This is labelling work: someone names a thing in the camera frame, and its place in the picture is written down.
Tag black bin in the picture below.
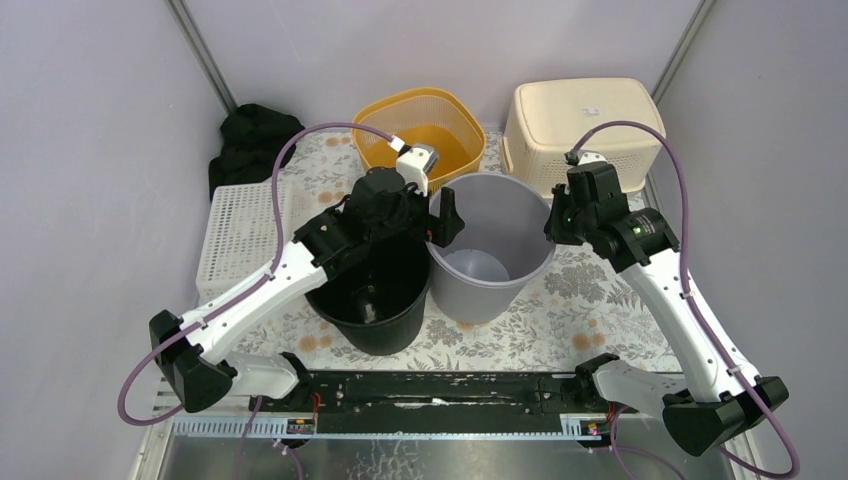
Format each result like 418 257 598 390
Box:
305 237 431 356

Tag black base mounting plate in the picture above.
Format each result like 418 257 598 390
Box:
249 370 611 436

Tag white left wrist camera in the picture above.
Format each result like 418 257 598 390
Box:
389 136 439 196

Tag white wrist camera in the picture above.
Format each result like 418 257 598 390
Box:
565 150 607 167
389 136 439 196

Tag grey bin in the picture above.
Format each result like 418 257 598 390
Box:
427 173 556 325

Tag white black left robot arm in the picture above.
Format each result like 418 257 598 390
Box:
148 167 465 413

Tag white perforated plastic basket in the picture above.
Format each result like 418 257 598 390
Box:
195 180 314 304

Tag aluminium frame rails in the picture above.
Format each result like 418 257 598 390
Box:
129 0 770 480

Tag black crumpled cloth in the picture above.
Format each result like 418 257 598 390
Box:
208 103 305 200

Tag cream large plastic basket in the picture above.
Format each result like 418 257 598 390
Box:
500 78 666 199

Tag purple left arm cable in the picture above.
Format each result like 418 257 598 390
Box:
117 122 399 480

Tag floral patterned table mat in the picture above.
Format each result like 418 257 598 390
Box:
192 130 694 374

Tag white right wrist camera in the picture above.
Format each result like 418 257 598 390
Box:
565 150 607 167

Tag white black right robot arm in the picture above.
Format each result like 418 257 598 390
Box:
544 161 789 456

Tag yellow perforated waste bin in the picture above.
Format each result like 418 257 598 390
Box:
353 87 486 193

